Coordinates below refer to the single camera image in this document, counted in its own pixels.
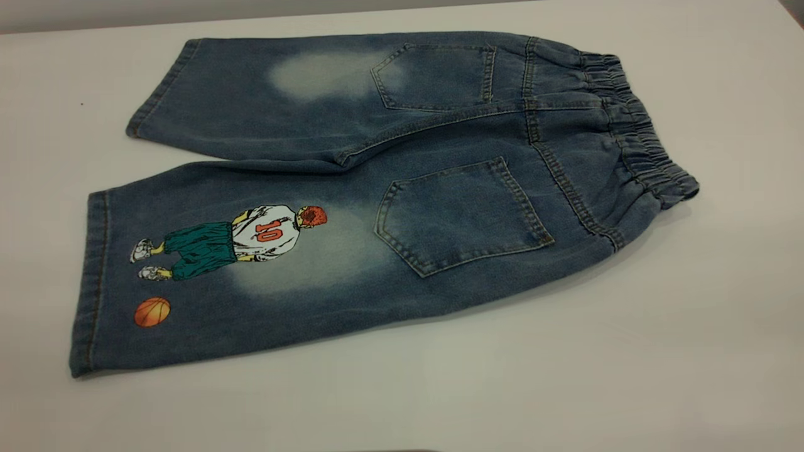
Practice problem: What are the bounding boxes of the blue denim pants with print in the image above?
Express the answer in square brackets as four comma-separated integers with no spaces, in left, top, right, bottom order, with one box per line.
[69,31,700,379]

